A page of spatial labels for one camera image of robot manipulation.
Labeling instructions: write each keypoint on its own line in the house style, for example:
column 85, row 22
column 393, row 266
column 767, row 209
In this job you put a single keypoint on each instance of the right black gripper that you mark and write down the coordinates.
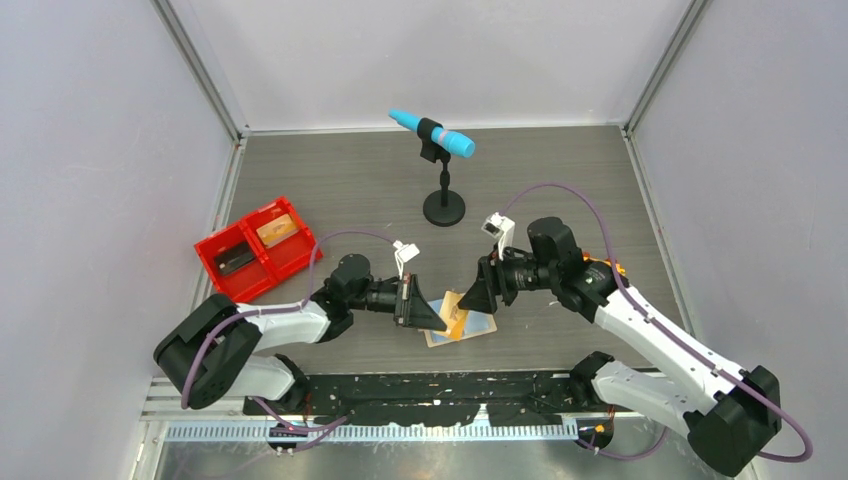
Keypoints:
column 482, row 296

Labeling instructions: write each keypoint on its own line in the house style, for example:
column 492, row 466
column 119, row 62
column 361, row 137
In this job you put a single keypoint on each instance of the ribbed metal front rail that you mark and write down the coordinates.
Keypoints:
column 478, row 430

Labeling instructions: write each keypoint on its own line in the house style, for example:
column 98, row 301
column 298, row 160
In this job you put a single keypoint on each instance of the black microphone stand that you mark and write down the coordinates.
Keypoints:
column 444, row 207

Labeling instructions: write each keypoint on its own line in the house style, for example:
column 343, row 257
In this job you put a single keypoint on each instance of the red two-compartment bin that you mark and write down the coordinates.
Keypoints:
column 271, row 267

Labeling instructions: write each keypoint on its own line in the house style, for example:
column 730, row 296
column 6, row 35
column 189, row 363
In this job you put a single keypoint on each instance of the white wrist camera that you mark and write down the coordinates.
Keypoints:
column 403, row 253
column 501, row 229

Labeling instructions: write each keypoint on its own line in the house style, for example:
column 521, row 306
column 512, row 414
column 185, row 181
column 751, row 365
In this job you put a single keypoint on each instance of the gold credit card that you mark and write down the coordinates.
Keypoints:
column 453, row 316

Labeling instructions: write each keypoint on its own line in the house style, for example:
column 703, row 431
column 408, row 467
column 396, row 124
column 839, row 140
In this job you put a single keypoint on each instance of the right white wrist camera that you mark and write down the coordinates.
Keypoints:
column 501, row 229

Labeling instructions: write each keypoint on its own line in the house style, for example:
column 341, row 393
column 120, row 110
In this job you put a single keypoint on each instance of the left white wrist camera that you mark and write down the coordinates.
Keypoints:
column 403, row 253

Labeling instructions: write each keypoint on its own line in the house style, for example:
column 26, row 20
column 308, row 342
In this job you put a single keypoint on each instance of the beige card holder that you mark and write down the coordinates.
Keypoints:
column 477, row 324

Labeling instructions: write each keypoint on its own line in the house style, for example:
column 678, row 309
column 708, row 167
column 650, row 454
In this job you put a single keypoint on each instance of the tan card case in bin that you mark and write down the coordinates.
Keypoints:
column 277, row 230

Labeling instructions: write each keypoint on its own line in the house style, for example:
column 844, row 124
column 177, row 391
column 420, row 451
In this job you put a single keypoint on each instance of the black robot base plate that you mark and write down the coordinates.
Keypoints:
column 510, row 398

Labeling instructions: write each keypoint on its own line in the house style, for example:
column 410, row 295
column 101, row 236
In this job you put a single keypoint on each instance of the yellow toy brick car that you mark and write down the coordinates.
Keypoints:
column 616, row 265

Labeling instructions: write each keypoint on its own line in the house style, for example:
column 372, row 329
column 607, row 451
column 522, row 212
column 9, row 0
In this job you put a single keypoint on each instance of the black card case in bin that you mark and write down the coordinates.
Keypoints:
column 234, row 258

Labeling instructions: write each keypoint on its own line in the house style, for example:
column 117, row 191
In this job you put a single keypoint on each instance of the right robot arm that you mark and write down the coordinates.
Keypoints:
column 707, row 399

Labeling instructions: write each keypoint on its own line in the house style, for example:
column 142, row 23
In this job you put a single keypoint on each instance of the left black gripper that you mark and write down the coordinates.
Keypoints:
column 414, row 310

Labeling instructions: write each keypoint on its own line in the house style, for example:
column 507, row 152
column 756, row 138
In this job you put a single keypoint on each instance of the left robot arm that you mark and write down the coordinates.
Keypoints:
column 216, row 351

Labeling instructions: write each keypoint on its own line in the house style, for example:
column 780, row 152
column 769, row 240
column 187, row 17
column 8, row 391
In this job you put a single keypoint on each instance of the blue toy microphone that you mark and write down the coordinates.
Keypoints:
column 437, row 142

